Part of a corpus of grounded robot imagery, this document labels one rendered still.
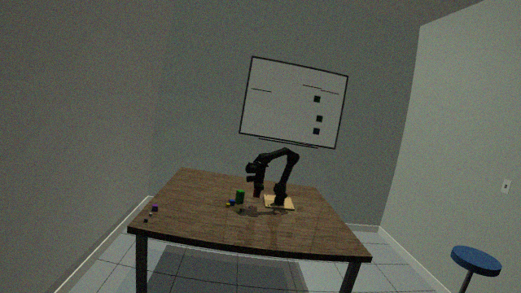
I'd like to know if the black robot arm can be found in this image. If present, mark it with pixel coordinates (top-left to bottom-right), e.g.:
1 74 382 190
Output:
245 147 300 206

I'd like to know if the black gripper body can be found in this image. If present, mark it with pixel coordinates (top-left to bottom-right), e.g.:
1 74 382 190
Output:
254 173 265 190

